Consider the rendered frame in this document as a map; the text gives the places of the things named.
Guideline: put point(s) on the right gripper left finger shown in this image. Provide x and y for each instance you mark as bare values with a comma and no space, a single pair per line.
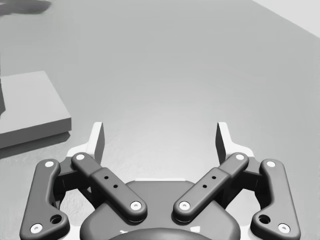
105,181

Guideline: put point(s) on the grey stand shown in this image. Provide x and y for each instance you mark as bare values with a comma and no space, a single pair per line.
32,105

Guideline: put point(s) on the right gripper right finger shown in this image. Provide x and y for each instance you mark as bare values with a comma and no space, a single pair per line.
215,181

